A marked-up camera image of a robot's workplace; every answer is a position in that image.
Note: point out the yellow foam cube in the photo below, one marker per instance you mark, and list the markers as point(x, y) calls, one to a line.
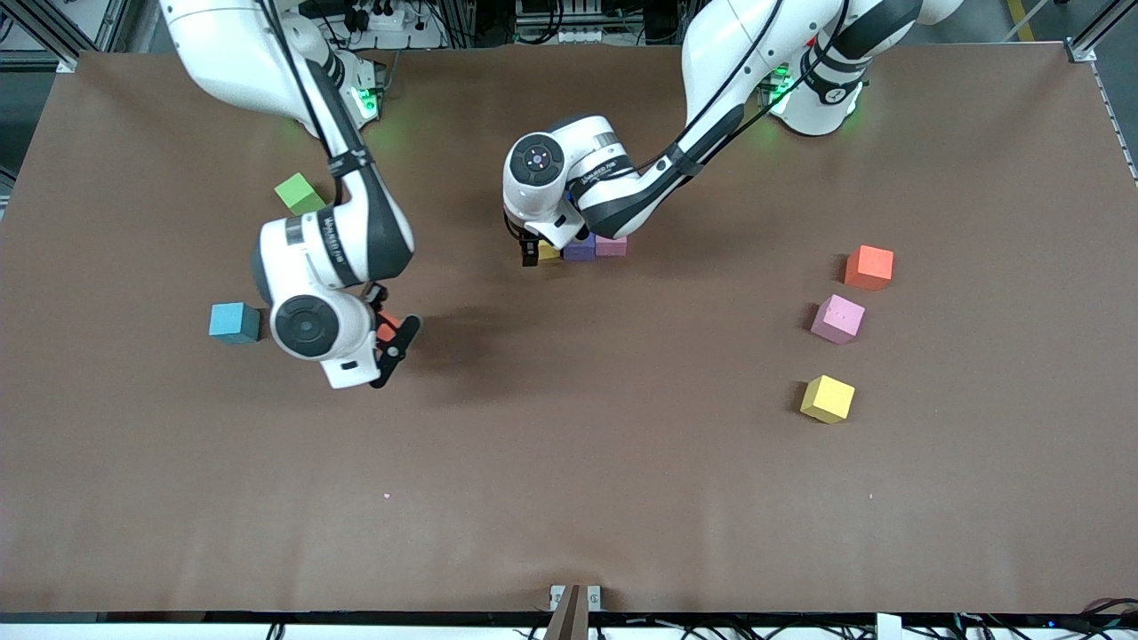
point(549, 252)
point(828, 399)

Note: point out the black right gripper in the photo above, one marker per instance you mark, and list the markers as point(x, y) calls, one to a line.
point(374, 295)

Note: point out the orange foam cube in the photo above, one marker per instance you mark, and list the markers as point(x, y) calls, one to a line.
point(869, 267)
point(386, 329)

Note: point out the pink foam cube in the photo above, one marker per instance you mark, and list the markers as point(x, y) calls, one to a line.
point(837, 318)
point(612, 247)

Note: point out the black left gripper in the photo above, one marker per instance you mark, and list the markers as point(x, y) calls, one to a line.
point(524, 243)

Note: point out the white power strip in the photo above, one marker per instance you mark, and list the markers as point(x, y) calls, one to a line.
point(422, 37)

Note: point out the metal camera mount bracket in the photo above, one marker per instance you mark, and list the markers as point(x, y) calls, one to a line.
point(573, 613)

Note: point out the aluminium frame post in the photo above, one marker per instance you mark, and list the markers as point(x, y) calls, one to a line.
point(460, 22)

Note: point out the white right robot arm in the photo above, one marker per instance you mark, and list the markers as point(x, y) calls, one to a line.
point(347, 240)

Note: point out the purple foam cube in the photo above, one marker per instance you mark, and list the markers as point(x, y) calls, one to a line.
point(580, 252)

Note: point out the aluminium frame profile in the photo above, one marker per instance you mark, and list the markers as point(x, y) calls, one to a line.
point(114, 22)
point(1083, 49)

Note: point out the brown table cover sheet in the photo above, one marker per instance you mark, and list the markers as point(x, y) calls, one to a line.
point(569, 489)

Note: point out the light blue foam cube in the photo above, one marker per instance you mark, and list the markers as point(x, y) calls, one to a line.
point(233, 322)

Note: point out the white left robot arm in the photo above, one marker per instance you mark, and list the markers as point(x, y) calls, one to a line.
point(622, 196)

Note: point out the green foam cube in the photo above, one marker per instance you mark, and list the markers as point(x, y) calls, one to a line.
point(298, 191)

